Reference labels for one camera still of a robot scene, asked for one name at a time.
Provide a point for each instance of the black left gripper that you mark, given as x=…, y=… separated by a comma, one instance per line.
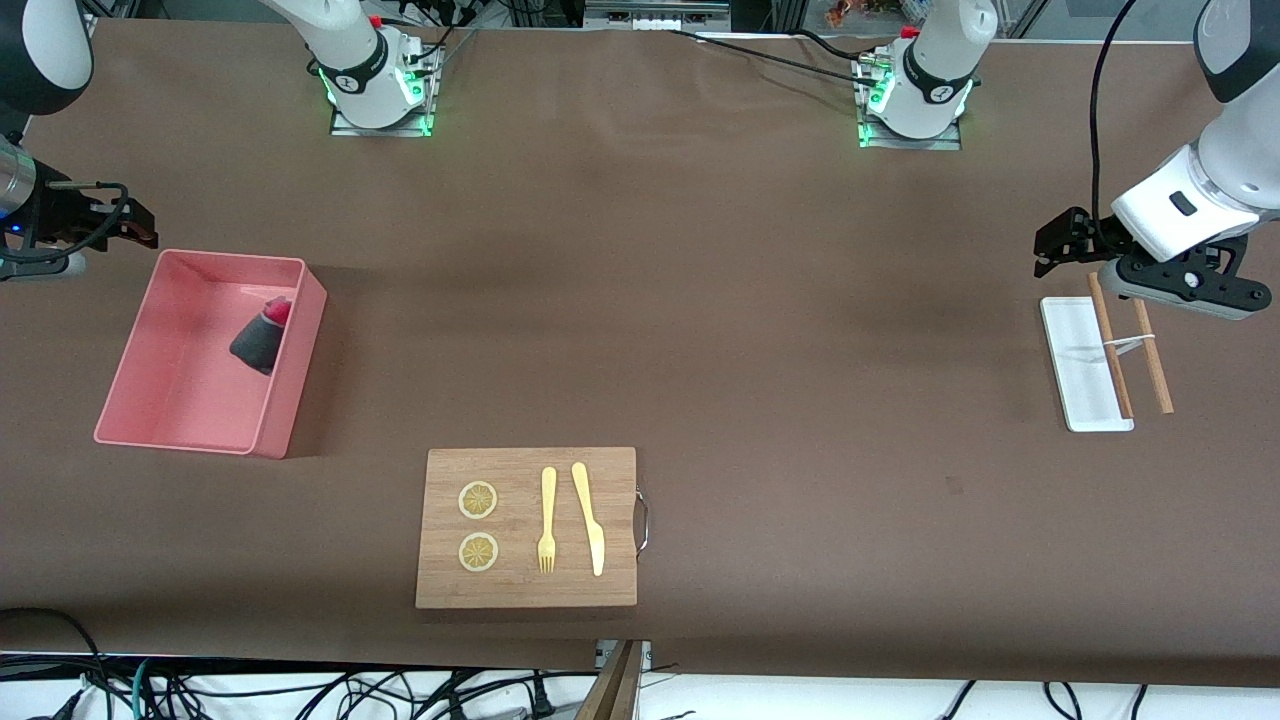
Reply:
x=1084, y=233

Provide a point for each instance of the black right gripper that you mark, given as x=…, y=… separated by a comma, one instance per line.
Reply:
x=62, y=217

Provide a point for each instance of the grey and pink cloth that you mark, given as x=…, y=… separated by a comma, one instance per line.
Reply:
x=258, y=342

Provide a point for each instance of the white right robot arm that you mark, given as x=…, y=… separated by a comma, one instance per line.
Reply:
x=350, y=60

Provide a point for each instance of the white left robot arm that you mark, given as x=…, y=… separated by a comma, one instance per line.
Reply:
x=1190, y=200

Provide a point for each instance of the white rack band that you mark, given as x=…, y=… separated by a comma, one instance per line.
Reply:
x=1130, y=343

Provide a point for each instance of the white rack tray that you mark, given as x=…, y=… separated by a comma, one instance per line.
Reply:
x=1080, y=380

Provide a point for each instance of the pink plastic bin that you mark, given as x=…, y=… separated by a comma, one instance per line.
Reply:
x=190, y=400

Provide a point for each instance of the toy lemon slice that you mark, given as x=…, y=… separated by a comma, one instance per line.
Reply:
x=478, y=552
x=478, y=500

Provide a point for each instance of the grey metal box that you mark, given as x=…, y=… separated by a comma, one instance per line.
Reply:
x=655, y=15

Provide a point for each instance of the yellow plastic fork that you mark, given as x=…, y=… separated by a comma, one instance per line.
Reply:
x=548, y=500

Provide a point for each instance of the wooden cutting board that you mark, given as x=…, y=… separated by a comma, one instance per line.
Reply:
x=520, y=590

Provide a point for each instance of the yellow plastic knife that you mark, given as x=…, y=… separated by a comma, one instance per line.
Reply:
x=595, y=545

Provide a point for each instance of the black power plug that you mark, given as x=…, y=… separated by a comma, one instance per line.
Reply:
x=542, y=697

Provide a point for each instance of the wooden plank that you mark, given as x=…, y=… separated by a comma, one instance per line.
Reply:
x=610, y=690

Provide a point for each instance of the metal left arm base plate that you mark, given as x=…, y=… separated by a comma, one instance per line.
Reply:
x=945, y=143

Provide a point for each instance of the small metal bracket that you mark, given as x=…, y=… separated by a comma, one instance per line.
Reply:
x=645, y=652

